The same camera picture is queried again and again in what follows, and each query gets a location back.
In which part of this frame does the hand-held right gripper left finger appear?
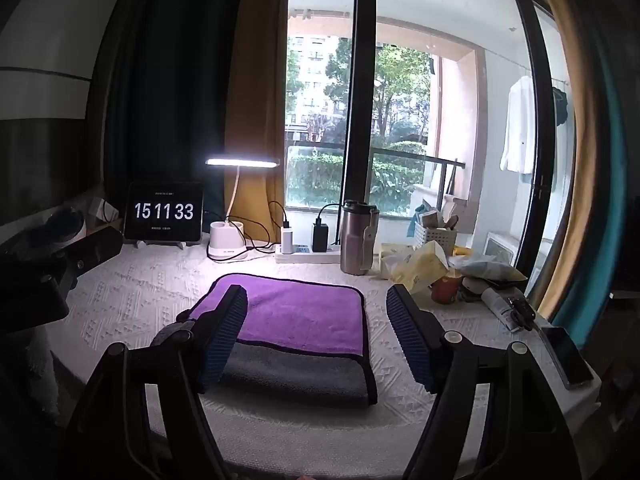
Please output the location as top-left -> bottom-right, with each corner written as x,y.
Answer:
59,285 -> 249,480

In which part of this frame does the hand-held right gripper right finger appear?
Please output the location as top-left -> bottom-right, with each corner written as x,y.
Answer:
386,284 -> 583,480

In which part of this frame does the purple and grey towel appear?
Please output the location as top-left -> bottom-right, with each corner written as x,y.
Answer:
150,273 -> 379,408

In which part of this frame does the red cup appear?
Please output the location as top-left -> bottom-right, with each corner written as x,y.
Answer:
431,270 -> 463,305

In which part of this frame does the yellow tissue pack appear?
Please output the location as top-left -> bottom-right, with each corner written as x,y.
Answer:
380,240 -> 450,297

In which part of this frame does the white textured tablecloth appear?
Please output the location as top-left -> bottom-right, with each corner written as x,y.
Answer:
52,240 -> 601,443

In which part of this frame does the white tube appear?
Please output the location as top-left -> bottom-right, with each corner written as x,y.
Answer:
480,287 -> 523,332

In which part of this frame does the white plastic bag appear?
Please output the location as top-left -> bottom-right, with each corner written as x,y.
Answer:
447,254 -> 529,283

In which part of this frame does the white storage basket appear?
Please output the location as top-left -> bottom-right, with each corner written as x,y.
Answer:
414,209 -> 459,254

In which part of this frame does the steel travel tumbler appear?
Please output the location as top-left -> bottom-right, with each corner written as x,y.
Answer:
340,199 -> 380,276

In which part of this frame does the black clip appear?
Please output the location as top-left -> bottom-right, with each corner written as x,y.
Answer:
506,296 -> 536,332

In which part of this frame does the white power strip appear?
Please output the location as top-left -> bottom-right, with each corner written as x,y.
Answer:
274,245 -> 343,264

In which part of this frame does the white box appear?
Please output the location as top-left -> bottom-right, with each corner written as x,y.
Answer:
483,231 -> 521,267

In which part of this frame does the tablet with clock display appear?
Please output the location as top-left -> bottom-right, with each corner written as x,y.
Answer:
123,181 -> 205,248

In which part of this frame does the white desk lamp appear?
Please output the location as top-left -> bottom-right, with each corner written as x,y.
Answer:
205,156 -> 281,263

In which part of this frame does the smartphone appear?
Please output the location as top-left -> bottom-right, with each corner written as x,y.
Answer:
541,326 -> 596,390

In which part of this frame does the dark green curtain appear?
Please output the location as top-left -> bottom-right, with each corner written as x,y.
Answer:
102,0 -> 251,221

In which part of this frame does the white hanging shirt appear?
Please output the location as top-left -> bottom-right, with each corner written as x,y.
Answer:
500,75 -> 537,176

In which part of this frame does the mustard yellow curtain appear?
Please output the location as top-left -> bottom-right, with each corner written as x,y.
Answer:
222,0 -> 291,243

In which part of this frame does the dark hanging garment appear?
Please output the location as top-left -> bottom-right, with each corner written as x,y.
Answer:
551,86 -> 571,123

